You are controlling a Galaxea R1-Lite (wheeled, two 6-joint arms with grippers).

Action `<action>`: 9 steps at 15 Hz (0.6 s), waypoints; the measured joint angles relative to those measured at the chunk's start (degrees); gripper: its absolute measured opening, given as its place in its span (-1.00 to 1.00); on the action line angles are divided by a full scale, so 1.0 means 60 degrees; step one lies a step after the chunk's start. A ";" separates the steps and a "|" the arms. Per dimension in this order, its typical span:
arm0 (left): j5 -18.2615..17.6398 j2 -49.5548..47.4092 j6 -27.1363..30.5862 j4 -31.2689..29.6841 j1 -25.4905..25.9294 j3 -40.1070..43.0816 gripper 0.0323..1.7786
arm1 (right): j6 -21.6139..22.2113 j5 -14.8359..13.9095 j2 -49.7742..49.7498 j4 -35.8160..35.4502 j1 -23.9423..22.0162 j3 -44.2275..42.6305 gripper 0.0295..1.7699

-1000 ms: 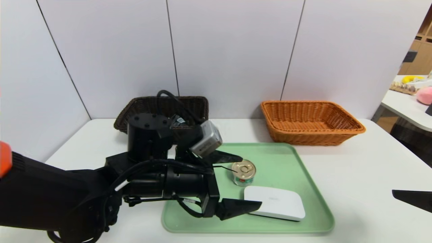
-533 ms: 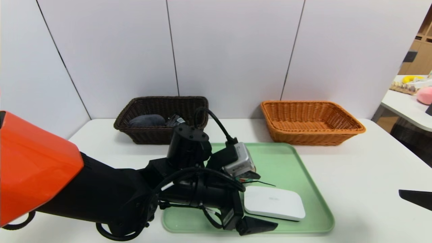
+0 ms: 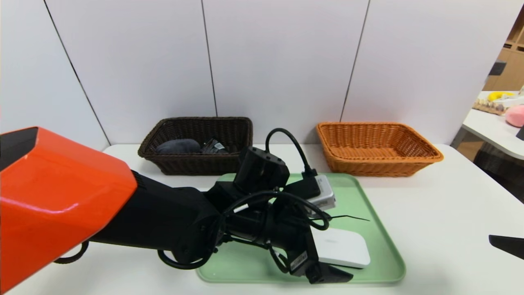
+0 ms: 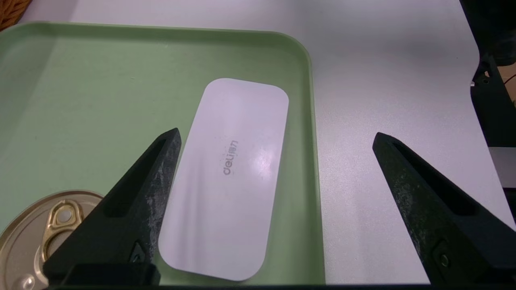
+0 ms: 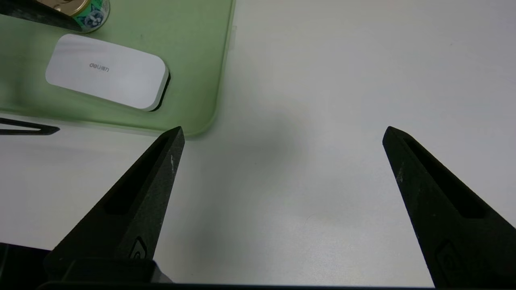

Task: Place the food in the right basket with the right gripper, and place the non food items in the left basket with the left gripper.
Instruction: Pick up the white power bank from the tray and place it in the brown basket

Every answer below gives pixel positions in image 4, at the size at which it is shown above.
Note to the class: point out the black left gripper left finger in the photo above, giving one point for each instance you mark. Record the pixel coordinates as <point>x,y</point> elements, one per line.
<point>129,221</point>

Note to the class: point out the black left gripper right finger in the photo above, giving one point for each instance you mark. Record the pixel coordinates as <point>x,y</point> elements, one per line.
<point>443,225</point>

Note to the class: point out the cat food tin can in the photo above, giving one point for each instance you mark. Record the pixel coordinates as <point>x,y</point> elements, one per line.
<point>24,241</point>

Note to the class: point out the white rounded plastic box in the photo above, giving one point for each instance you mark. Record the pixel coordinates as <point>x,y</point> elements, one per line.
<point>229,181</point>

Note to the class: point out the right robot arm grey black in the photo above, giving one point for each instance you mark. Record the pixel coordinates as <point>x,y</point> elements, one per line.
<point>492,121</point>

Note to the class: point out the orange wicker basket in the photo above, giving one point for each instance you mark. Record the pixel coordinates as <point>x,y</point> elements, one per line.
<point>10,12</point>

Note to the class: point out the light green plastic tray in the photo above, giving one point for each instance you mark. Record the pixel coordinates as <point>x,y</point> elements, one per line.
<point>100,100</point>

